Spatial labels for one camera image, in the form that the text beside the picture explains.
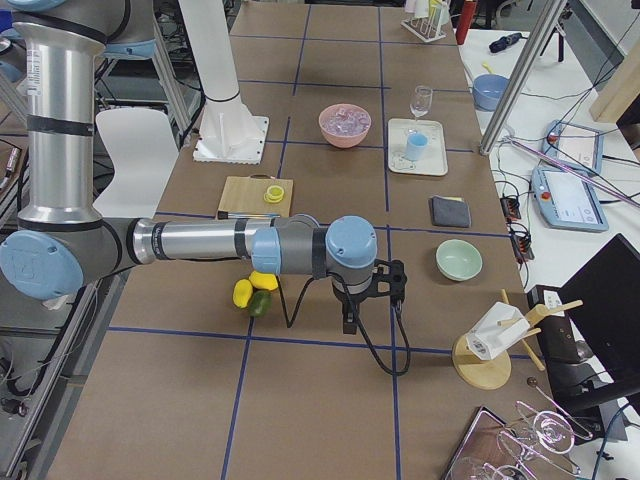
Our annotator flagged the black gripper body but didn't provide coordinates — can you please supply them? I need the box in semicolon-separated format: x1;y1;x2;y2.
330;259;405;305

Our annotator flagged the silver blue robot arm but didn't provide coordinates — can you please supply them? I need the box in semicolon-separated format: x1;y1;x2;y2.
1;1;407;333

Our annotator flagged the light blue plastic cup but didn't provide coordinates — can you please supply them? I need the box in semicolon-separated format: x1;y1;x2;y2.
404;131;429;162

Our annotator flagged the pink bowl of ice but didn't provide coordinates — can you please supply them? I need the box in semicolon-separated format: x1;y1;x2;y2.
318;103;372;149

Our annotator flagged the green ceramic bowl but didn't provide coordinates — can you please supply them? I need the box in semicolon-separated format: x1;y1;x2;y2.
435;239;483;282

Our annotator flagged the grey folded cloth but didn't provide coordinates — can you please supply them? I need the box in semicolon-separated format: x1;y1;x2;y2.
429;196;472;228

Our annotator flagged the green lime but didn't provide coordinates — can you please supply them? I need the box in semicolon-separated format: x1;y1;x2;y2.
247;290;272;318

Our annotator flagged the yellow lemon upper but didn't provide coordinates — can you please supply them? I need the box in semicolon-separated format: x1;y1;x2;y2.
248;271;278;291

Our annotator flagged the yellow lemon lower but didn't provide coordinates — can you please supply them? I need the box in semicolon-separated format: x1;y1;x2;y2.
232;279;254;309

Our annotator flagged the white bear tray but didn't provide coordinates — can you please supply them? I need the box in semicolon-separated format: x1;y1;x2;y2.
387;118;448;176

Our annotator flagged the wooden mug tree stand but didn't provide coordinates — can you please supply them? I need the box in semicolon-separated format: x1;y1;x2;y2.
452;289;583;390

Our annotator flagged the yellow lemon slice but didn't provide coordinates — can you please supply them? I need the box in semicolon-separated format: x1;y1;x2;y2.
263;184;286;204

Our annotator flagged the wooden cutting board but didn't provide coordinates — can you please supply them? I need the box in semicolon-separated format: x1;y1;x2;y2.
217;176;294;217

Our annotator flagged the clear wine glass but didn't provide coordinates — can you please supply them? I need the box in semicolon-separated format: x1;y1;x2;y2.
410;85;433;125

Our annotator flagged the near blue teach pendant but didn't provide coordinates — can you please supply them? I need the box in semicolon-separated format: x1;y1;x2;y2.
531;166;609;233

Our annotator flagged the blue teach pendant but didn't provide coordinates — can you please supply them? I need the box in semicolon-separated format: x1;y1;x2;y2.
542;120;604;175
531;166;609;233

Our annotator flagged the dark tray with glasses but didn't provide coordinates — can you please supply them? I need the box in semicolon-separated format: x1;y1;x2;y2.
441;406;527;480

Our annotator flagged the metal pointer rod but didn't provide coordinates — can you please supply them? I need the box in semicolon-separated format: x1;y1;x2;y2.
504;136;639;208

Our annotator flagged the blue plastic bowl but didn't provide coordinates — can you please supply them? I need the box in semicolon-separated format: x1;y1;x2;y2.
472;74;509;112

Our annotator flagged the black monitor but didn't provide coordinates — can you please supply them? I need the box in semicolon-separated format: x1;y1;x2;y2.
559;234;639;380

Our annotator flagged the far blue teach pendant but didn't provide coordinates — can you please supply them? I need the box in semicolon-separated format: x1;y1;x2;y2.
542;120;604;175

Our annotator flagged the yellow plastic spoon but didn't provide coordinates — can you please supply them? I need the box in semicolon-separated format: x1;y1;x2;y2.
482;62;495;75

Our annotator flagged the folded blue umbrella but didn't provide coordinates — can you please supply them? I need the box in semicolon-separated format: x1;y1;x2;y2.
489;32;523;54

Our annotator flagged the white chair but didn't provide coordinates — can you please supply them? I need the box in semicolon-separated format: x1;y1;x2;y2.
94;107;179;218

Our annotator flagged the red cylinder bottle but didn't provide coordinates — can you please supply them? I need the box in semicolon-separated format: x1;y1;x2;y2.
456;0;477;45

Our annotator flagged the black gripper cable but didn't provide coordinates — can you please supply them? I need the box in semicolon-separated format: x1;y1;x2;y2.
277;273;412;377

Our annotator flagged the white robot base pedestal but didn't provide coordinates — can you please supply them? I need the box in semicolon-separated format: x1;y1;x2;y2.
179;0;269;165

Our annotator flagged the aluminium frame post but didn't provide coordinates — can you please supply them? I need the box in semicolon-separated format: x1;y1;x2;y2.
479;0;566;156

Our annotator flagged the white wire cup rack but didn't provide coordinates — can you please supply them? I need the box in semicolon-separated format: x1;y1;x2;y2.
401;0;450;43

